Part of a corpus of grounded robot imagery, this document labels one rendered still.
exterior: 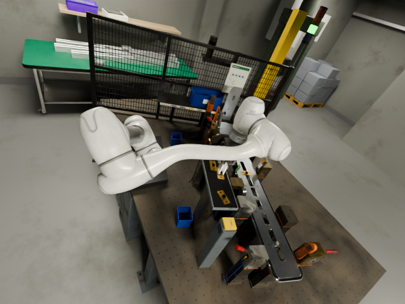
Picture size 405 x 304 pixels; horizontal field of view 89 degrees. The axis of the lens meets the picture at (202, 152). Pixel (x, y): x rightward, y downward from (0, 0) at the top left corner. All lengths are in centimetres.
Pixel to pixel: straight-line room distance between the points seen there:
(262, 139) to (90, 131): 60
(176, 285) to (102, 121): 96
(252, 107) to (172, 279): 101
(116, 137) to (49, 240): 162
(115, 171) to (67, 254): 149
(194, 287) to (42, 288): 120
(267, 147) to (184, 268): 89
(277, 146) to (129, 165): 53
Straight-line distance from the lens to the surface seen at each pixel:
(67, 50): 360
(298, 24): 237
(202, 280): 139
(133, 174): 78
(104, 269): 210
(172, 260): 138
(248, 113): 87
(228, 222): 103
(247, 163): 166
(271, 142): 79
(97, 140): 78
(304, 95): 657
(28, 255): 227
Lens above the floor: 197
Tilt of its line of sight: 38 degrees down
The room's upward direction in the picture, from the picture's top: 20 degrees clockwise
